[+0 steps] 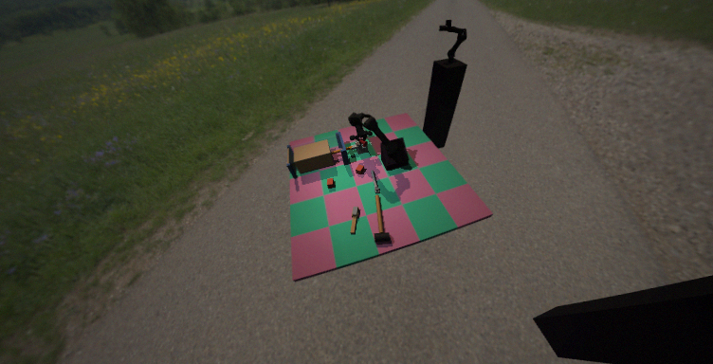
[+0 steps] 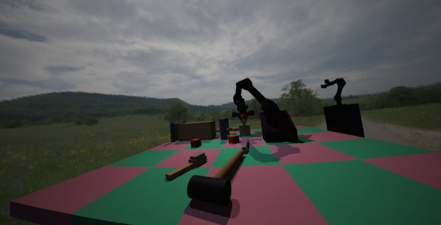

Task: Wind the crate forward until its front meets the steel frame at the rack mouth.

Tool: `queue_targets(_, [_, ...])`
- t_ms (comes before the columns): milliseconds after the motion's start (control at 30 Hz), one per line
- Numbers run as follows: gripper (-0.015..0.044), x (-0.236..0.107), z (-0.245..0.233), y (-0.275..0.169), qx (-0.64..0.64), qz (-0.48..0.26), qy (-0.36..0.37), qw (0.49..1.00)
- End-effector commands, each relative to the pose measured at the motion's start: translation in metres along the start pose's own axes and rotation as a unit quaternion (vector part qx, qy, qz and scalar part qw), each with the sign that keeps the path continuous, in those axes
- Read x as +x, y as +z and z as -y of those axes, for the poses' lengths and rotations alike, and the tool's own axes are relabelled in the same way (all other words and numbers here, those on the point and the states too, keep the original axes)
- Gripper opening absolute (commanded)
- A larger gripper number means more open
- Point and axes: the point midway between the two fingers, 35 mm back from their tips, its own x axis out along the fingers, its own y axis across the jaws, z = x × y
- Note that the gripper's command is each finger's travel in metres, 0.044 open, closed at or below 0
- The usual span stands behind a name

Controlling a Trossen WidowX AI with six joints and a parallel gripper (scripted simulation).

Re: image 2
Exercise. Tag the small red block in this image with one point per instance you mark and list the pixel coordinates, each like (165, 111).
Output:
(195, 142)
(233, 139)

